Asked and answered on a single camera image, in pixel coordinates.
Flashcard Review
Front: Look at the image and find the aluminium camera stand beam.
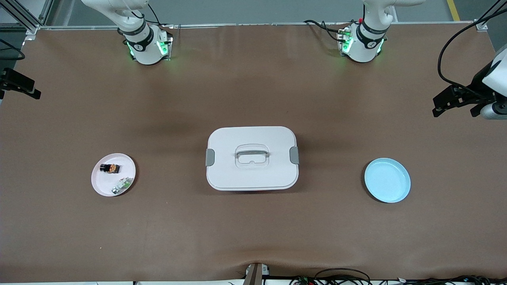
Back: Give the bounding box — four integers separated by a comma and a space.
242, 262, 271, 285

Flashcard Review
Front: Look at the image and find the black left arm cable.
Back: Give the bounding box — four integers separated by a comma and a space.
437, 7, 507, 92

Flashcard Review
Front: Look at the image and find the black cable tangle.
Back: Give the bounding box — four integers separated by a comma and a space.
398, 274, 507, 285

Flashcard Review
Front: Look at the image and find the aluminium frame profile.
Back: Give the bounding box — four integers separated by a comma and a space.
475, 0, 507, 31
0, 0, 55, 35

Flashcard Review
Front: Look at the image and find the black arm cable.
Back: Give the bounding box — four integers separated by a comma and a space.
437, 7, 507, 92
0, 39, 25, 61

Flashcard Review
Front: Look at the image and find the light blue round plate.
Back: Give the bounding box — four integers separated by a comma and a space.
364, 158, 411, 203

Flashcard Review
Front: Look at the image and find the white lidded storage box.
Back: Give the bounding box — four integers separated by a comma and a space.
205, 126, 300, 192

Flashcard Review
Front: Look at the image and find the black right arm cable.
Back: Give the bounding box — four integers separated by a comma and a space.
0, 39, 25, 61

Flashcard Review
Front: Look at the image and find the silver table edge rail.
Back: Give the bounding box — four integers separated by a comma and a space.
38, 22, 486, 30

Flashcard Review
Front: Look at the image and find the pink round plate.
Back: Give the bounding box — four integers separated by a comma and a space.
91, 153, 136, 197

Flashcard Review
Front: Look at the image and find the black looped cable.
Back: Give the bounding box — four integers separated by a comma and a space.
314, 268, 372, 285

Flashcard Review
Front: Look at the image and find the green white push-button switch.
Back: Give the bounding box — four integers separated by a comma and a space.
111, 177, 133, 195

